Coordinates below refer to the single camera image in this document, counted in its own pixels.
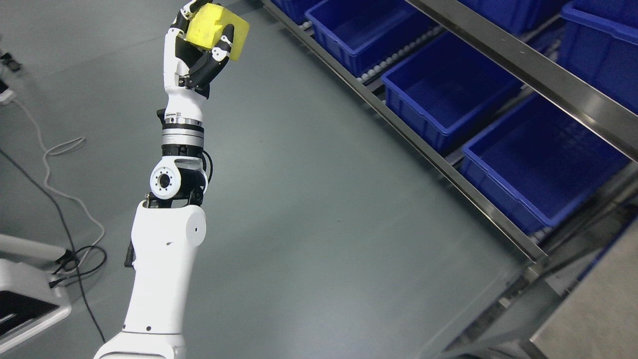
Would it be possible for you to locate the black cable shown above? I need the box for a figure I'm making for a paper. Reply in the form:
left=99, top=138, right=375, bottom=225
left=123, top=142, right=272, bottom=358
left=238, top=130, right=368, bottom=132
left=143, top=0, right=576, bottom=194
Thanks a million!
left=0, top=149, right=108, bottom=344

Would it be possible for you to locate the blue bin lower middle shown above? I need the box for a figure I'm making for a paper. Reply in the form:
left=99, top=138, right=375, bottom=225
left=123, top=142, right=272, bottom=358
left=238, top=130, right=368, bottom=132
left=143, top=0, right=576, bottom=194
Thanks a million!
left=381, top=32, right=522, bottom=156

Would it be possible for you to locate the blue bin lower left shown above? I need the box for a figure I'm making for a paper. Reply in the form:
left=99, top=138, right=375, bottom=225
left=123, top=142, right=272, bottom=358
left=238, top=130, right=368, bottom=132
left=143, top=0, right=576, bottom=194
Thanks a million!
left=305, top=0, right=437, bottom=77

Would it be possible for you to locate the steel shelf rack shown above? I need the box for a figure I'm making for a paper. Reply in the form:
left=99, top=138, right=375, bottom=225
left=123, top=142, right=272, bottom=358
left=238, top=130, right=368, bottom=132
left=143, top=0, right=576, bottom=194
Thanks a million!
left=263, top=0, right=637, bottom=359

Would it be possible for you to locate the blue bin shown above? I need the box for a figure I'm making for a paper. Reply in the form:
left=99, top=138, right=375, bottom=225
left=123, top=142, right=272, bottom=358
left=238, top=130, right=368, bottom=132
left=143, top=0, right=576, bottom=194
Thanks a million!
left=381, top=32, right=522, bottom=156
left=305, top=0, right=437, bottom=77
left=460, top=95, right=629, bottom=236

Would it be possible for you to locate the white cable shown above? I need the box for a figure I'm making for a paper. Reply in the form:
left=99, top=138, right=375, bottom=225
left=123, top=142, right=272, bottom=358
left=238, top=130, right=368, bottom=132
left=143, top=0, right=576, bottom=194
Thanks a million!
left=0, top=89, right=106, bottom=272

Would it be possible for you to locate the yellow foam block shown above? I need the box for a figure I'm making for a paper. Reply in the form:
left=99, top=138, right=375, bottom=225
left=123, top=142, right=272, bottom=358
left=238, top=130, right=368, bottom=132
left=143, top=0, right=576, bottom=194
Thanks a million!
left=185, top=3, right=250, bottom=61

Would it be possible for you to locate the blue bin middle shelf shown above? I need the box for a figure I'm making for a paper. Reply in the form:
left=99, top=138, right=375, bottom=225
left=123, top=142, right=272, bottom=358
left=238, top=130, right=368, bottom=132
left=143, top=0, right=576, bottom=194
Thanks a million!
left=558, top=0, right=638, bottom=113

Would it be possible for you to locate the white machine base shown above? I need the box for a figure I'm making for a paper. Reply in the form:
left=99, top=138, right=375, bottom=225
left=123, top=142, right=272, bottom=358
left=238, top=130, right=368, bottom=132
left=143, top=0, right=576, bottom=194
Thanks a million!
left=0, top=234, right=74, bottom=355

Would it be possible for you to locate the stainless steel table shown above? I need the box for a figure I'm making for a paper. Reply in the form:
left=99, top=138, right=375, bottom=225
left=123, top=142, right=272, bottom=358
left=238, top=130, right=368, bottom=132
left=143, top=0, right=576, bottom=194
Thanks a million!
left=530, top=227, right=638, bottom=359

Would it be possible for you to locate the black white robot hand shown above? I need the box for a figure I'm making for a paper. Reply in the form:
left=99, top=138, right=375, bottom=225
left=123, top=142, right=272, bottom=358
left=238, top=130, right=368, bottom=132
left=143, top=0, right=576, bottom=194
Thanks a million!
left=164, top=0, right=235, bottom=120

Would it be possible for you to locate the blue bin lower right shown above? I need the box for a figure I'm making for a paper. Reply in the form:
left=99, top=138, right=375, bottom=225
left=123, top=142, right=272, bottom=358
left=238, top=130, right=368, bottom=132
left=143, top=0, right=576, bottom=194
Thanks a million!
left=460, top=95, right=629, bottom=236

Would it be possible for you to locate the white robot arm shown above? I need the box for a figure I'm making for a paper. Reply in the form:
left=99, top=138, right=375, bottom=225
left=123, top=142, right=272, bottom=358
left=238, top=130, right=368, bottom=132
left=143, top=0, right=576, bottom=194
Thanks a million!
left=94, top=109, right=208, bottom=359

